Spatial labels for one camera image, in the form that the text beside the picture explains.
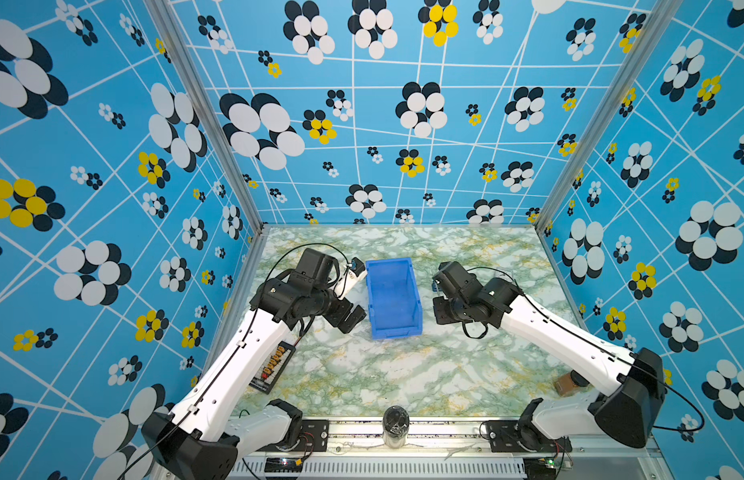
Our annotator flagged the aluminium frame post left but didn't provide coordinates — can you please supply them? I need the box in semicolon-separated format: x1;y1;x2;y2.
145;0;264;237

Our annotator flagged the aluminium front rail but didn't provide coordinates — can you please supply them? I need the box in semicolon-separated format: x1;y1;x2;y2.
191;417;673;479

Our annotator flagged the blue plastic bin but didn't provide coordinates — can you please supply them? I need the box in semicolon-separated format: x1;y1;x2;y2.
366;258;423;340

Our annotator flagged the aluminium frame post right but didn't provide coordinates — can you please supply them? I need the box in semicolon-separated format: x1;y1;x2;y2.
535;0;683;235

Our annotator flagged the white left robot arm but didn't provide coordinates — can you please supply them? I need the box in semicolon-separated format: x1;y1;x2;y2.
142;242;367;479

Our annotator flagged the black abacus tray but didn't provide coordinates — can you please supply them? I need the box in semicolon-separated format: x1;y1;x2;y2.
250;341;296;394

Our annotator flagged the brown small box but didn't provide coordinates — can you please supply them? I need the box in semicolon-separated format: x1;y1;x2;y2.
554;371;579;397

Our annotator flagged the aluminium frame post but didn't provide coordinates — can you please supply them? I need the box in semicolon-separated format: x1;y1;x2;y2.
145;0;264;237
535;0;683;235

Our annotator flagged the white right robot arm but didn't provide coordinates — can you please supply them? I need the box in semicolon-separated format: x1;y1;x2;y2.
433;261;667;451

